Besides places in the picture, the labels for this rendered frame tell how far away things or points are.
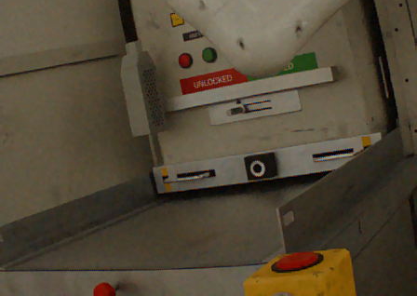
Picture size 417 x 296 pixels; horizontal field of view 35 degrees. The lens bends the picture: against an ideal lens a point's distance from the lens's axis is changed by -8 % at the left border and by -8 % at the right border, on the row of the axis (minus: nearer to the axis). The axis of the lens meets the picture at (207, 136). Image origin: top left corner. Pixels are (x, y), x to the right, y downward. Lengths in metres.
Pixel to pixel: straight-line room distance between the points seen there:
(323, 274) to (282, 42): 0.45
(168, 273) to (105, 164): 0.74
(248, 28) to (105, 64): 0.78
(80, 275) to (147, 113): 0.51
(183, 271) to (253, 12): 0.37
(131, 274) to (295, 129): 0.56
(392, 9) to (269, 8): 0.54
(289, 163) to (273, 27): 0.51
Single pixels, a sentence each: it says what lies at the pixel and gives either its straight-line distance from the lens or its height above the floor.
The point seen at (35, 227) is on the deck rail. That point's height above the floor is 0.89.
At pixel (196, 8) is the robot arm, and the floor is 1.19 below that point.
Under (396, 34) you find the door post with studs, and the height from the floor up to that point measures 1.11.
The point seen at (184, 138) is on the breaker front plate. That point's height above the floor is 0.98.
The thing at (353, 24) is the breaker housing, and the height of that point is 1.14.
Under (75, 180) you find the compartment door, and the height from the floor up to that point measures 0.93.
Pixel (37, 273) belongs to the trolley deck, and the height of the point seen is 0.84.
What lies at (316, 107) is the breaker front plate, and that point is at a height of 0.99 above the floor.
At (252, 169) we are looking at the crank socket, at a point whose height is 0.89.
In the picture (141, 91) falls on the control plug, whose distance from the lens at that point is 1.44.
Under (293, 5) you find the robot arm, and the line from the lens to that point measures 0.98.
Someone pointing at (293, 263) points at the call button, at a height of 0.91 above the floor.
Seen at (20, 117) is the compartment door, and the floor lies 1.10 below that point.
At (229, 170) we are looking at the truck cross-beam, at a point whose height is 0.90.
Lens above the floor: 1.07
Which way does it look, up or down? 4 degrees down
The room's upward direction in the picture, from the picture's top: 12 degrees counter-clockwise
